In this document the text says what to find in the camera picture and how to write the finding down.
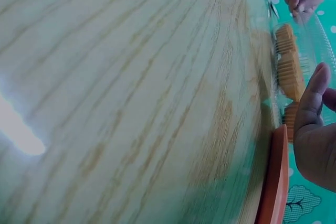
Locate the person's right hand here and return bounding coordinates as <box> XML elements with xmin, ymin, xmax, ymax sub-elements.
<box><xmin>293</xmin><ymin>62</ymin><xmax>336</xmax><ymax>194</ymax></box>

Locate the clear plastic clamshell container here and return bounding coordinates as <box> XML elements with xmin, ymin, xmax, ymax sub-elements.
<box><xmin>268</xmin><ymin>11</ymin><xmax>336</xmax><ymax>133</ymax></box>

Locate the yellow fluted cake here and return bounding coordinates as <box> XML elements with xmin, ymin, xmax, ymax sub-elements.
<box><xmin>283</xmin><ymin>101</ymin><xmax>300</xmax><ymax>144</ymax></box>
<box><xmin>277</xmin><ymin>50</ymin><xmax>307</xmax><ymax>103</ymax></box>
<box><xmin>274</xmin><ymin>24</ymin><xmax>299</xmax><ymax>55</ymax></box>

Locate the orange plate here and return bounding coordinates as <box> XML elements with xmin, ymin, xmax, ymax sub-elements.
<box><xmin>255</xmin><ymin>124</ymin><xmax>290</xmax><ymax>224</ymax></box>

